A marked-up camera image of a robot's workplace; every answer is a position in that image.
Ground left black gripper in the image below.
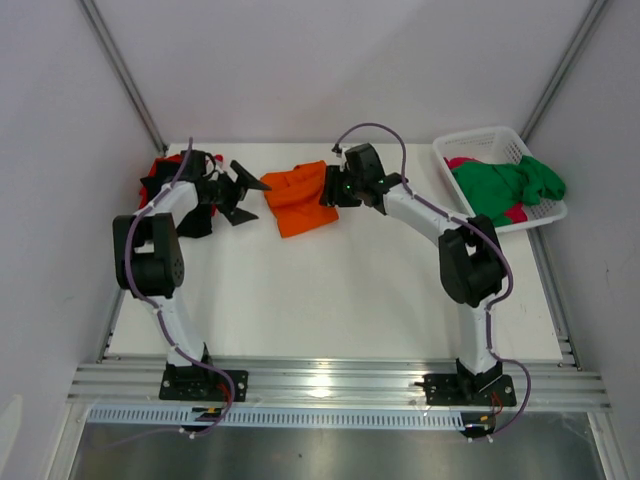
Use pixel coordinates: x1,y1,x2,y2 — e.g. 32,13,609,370
203,162,271,226

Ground orange t shirt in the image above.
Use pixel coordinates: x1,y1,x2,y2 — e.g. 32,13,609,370
261,161,339,238

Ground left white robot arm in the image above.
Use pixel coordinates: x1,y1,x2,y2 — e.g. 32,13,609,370
112,148,271,400

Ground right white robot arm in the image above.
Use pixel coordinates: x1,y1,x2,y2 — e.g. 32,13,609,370
320,143,511,404

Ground black folded t shirt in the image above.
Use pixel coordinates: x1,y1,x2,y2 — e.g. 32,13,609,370
139,155,215,239

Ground red folded t shirt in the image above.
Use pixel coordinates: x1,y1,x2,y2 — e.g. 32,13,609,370
140,150,224,225

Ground green t shirt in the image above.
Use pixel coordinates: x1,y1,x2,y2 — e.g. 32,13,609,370
445,155,566,227

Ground white plastic basket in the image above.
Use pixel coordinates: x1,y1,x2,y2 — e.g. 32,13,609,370
432,126,568,234

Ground pink t shirt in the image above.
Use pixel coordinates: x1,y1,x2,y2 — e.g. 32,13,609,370
445,157,528,227

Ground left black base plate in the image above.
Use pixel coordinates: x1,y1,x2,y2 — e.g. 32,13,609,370
159,348,249,402

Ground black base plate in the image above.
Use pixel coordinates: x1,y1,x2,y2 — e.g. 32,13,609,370
414,373,517,407
159,348,249,402

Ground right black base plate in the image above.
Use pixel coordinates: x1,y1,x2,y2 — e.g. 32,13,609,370
414,373,517,407

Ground white slotted cable duct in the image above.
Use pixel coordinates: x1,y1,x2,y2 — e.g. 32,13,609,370
87,405,465,431

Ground aluminium mounting rail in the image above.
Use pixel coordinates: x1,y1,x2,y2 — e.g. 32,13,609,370
67,356,612,412

